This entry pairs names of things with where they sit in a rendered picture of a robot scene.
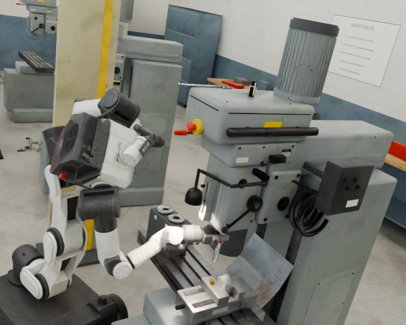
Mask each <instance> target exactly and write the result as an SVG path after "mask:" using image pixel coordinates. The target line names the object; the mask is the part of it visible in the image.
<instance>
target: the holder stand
mask: <svg viewBox="0 0 406 325"><path fill-rule="evenodd" d="M183 225H191V223H190V222H189V221H188V220H187V219H185V218H184V217H183V216H182V215H180V214H179V213H178V212H176V211H175V210H174V209H173V208H172V207H170V206H168V205H164V206H159V207H156V208H151V209H150V216H149V221H148V229H147V234H146V238H147V239H148V240H149V239H150V238H151V236H152V235H154V234H156V233H157V232H159V231H161V230H162V229H163V228H165V227H167V226H176V227H179V228H181V227H182V226H183ZM187 247H188V245H186V251H187ZM186 251H164V247H163V248H162V249H161V252H162V253H163V254H164V255H165V256H166V257H167V258H172V257H176V256H178V255H182V254H184V253H186Z"/></svg>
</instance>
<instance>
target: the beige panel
mask: <svg viewBox="0 0 406 325"><path fill-rule="evenodd" d="M120 12H121V0H59V4H58V18H57V45H56V58H55V85H54V99H53V126H52V127H55V126H66V124H67V123H68V121H69V120H70V117H71V115H72V111H73V106H74V100H75V99H76V98H86V99H88V100H94V99H101V98H102V97H103V95H104V94H105V93H106V92H107V91H108V90H109V89H112V88H113V79H114V72H115V59H116V52H117V40H118V33H119V19H120ZM76 188H77V185H75V186H70V187H67V188H61V193H62V194H63V193H68V192H72V191H75V190H76ZM52 212H53V204H52V202H51V200H50V193H49V207H48V228H50V226H51V224H52ZM83 225H84V226H85V228H86V230H87V233H88V240H87V244H86V251H85V254H84V257H83V258H82V260H81V261H80V263H79V264H78V266H77V267H81V266H87V265H92V264H98V263H100V262H99V260H98V254H97V245H96V239H95V230H94V222H93V219H90V220H85V221H83Z"/></svg>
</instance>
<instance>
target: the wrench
mask: <svg viewBox="0 0 406 325"><path fill-rule="evenodd" d="M177 85H179V86H194V87H206V88H223V89H229V90H231V89H232V88H231V87H227V85H218V86H217V85H206V84H184V83H177Z"/></svg>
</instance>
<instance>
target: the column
mask: <svg viewBox="0 0 406 325"><path fill-rule="evenodd" d="M321 181H322V179H321V178H320V177H318V176H316V175H315V174H311V175H301V176H300V180H299V183H300V184H303V185H304V186H305V188H306V189H310V190H312V189H314V190H319V187H320V183H321ZM396 184H397V179H396V178H394V177H392V176H390V175H388V174H386V173H384V172H382V171H380V170H378V169H376V168H374V169H373V171H372V175H371V178H370V180H369V183H368V186H367V189H366V192H365V195H364V197H363V201H362V204H361V206H360V209H359V210H358V211H354V212H347V213H340V214H336V215H325V214H324V216H323V217H322V218H321V220H320V221H319V222H318V224H316V225H315V226H313V227H312V228H311V229H310V230H307V231H306V232H310V231H313V230H315V229H317V228H318V227H320V225H321V224H322V223H323V221H324V219H325V218H326V219H327V220H329V222H328V224H327V225H326V227H325V228H324V229H323V230H322V231H321V232H320V233H319V234H317V235H314V236H312V237H304V236H303V235H301V234H300V232H299V231H298V230H296V229H295V228H293V227H292V225H291V223H290V220H289V218H288V219H287V220H283V221H276V222H269V223H265V224H258V223H257V222H255V221H253V225H252V227H250V228H248V231H247V236H246V241H245V244H244V248H245V246H246V244H247V243H248V242H249V240H250V238H251V237H252V236H253V234H254V233H256V234H257V235H258V236H259V237H260V238H261V239H263V240H264V241H265V242H267V243H268V245H270V246H271V247H272V248H273V249H274V250H276V251H277V252H278V253H279V254H280V255H281V256H282V257H284V258H285V259H286V260H287V261H288V262H290V263H291V264H292V265H293V266H294V268H293V270H292V272H291V273H290V274H289V276H288V278H287V279H286V280H285V282H284V283H283V285H282V287H281V288H280V289H279V291H278V292H277V293H276V294H275V295H274V296H273V297H272V298H271V299H270V301H269V302H268V303H267V304H266V305H265V306H264V307H263V308H262V309H263V310H264V311H265V312H266V313H267V314H268V315H269V316H270V318H271V319H272V320H273V321H274V322H275V324H276V325H344V323H345V320H346V318H347V314H348V312H349V309H350V307H351V304H352V302H353V299H354V296H355V293H356V290H357V288H358V285H359V283H360V280H361V277H362V275H363V272H364V269H365V267H366V264H367V261H368V259H369V256H370V254H371V251H372V247H373V246H374V242H375V240H376V237H377V235H378V232H379V230H380V226H381V225H382V221H383V218H384V216H385V213H386V211H387V208H388V205H389V203H390V200H391V197H392V195H393V192H394V189H395V187H396ZM305 188H302V187H300V186H299V185H298V188H297V190H296V193H297V192H299V191H300V190H302V189H305Z"/></svg>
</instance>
